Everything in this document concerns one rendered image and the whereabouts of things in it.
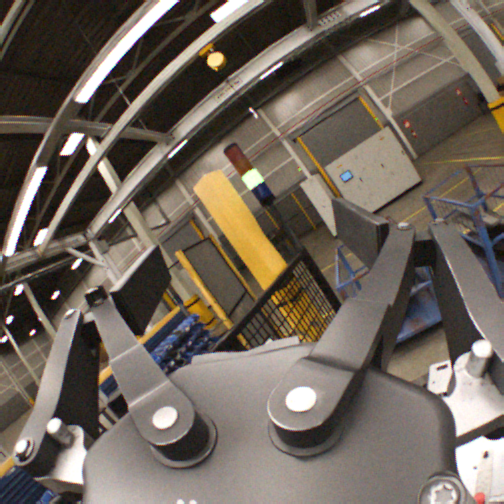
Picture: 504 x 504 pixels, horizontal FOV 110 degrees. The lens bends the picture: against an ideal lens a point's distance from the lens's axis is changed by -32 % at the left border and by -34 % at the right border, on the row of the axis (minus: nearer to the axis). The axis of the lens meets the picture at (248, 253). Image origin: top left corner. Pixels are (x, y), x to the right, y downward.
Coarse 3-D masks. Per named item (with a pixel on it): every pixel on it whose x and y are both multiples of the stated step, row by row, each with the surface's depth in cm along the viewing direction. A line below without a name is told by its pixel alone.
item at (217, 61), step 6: (204, 48) 174; (210, 48) 174; (204, 54) 178; (210, 54) 177; (216, 54) 172; (210, 60) 175; (216, 60) 174; (222, 60) 174; (210, 66) 178; (216, 66) 177; (222, 66) 180
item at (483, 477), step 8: (480, 456) 28; (488, 456) 26; (480, 464) 27; (488, 464) 25; (480, 472) 25; (488, 472) 23; (480, 480) 23; (488, 480) 22; (480, 488) 22; (488, 488) 20; (488, 496) 19
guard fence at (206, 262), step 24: (216, 240) 372; (192, 264) 296; (216, 264) 341; (216, 288) 311; (240, 288) 361; (216, 312) 290; (240, 312) 328; (264, 312) 377; (240, 336) 293; (264, 336) 345
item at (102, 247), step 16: (400, 0) 189; (448, 0) 162; (464, 0) 141; (464, 16) 163; (336, 32) 234; (480, 32) 160; (304, 48) 247; (496, 48) 156; (256, 80) 276; (240, 96) 291
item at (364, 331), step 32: (384, 256) 9; (384, 288) 7; (352, 320) 6; (384, 320) 6; (320, 352) 5; (352, 352) 5; (384, 352) 6; (288, 384) 4; (320, 384) 4; (352, 384) 4; (288, 416) 4; (320, 416) 3
